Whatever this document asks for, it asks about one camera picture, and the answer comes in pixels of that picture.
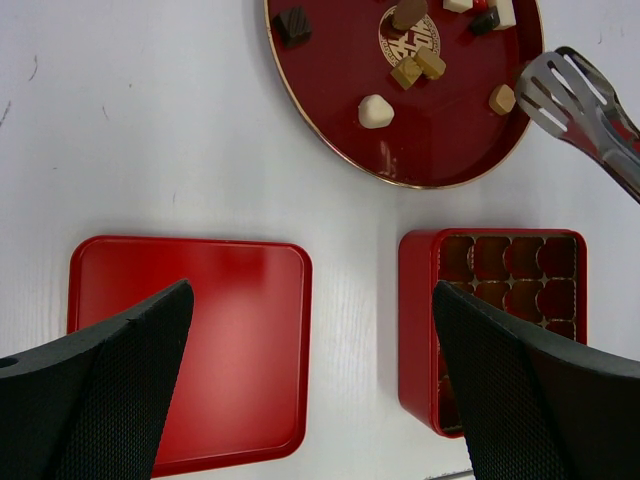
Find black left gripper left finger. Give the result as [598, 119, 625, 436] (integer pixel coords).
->
[1, 280, 194, 479]

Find white block chocolate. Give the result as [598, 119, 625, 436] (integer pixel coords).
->
[487, 0, 517, 30]

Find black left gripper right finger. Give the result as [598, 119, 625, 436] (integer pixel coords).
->
[432, 281, 639, 479]

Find red rectangular box lid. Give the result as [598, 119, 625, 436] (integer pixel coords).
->
[67, 235, 312, 477]

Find dark square chocolate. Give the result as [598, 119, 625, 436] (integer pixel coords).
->
[272, 6, 313, 48]

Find metal serving tongs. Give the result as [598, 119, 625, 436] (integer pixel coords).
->
[515, 46, 639, 200]

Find tan cube chocolate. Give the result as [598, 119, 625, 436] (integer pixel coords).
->
[489, 84, 516, 115]

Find white heart chocolate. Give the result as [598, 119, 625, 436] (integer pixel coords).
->
[358, 94, 395, 129]

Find black small chocolate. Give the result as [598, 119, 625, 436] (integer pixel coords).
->
[469, 6, 500, 36]

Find tan ridged chocolate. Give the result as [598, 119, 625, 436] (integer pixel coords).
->
[391, 56, 423, 90]

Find red chocolate box with tray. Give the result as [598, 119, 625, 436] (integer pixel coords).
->
[398, 227, 588, 439]

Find brown stacked chocolate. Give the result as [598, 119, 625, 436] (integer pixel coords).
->
[380, 0, 428, 40]

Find round red plate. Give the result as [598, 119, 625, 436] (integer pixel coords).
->
[264, 1, 544, 189]

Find red candy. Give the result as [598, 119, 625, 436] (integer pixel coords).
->
[472, 0, 489, 13]

